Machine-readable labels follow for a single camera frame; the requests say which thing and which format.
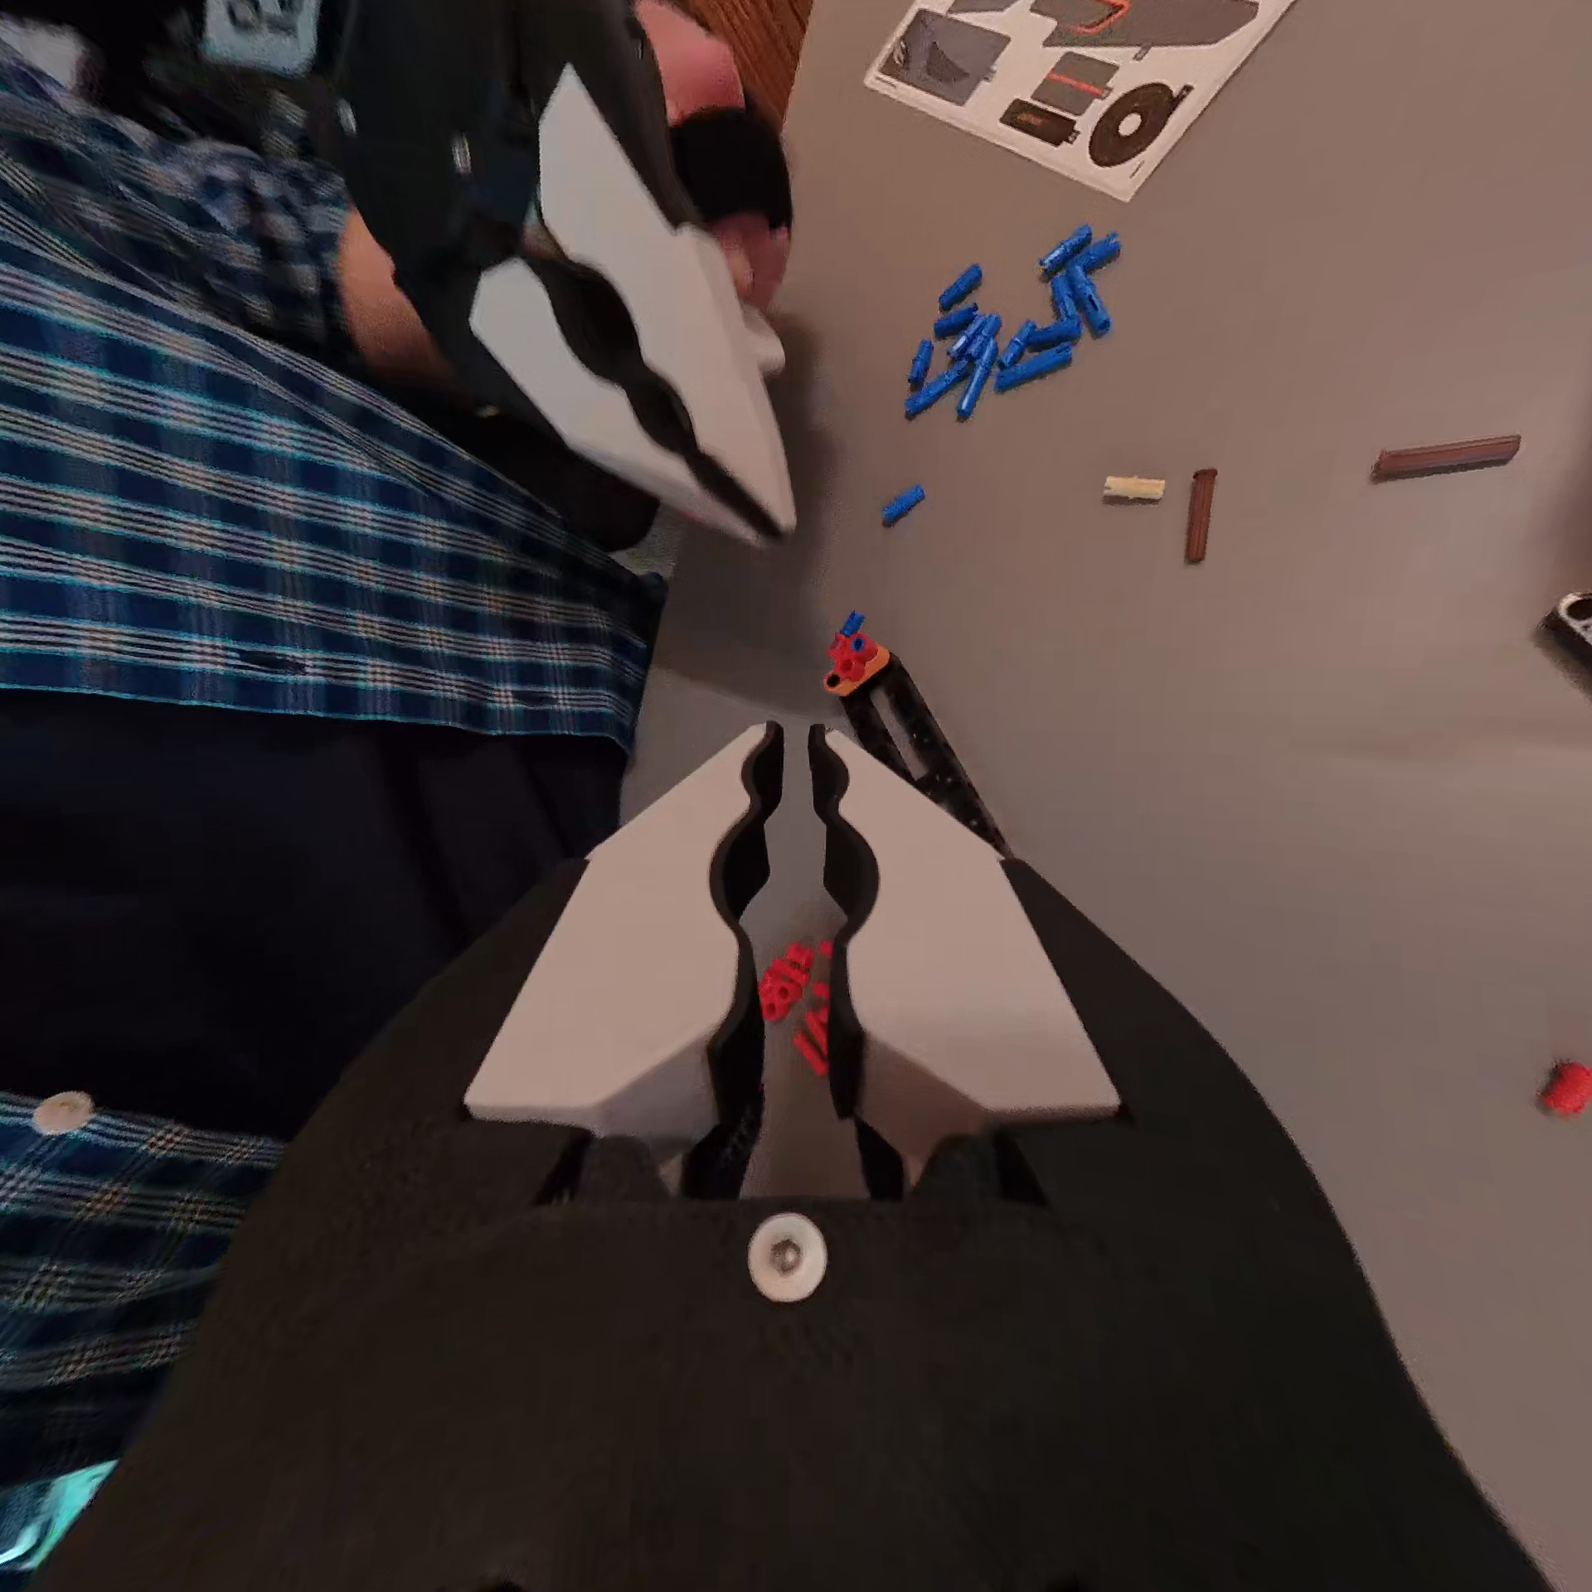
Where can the black lego frame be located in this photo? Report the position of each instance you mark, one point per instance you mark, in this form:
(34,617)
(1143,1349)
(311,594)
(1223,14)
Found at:
(870,721)
(1571,639)

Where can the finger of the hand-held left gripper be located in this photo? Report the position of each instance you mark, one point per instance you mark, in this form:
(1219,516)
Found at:
(670,326)
(546,360)

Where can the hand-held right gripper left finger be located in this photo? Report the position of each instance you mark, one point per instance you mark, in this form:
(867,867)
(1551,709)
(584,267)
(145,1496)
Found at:
(597,966)

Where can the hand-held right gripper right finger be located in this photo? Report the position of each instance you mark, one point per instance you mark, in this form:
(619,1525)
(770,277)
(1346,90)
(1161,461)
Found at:
(968,981)

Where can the red connector piece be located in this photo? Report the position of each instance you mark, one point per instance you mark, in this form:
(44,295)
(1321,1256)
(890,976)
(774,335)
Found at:
(855,649)

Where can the wooden post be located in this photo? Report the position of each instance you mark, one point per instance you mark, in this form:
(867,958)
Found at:
(750,48)

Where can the tan connector pin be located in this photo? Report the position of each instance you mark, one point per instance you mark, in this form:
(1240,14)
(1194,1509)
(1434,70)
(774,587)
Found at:
(1131,490)

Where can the pile of blue pins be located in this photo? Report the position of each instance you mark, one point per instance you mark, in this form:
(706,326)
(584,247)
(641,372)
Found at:
(995,341)

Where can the person's left hand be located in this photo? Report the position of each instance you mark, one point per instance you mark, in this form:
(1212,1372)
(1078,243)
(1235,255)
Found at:
(701,70)

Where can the pile of red pins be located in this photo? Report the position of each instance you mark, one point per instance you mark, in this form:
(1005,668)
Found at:
(783,981)

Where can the orange connector block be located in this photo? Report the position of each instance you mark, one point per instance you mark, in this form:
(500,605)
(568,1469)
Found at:
(855,680)

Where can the sticker sheet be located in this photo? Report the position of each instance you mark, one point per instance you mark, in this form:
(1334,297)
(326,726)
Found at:
(1056,86)

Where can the long brown axle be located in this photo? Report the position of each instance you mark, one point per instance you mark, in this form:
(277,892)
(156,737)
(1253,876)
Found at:
(1444,459)

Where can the short brown axle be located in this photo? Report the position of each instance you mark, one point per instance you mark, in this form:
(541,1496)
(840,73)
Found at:
(1204,516)

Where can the red round bush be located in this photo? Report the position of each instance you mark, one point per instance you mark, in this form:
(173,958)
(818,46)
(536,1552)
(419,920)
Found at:
(1568,1086)

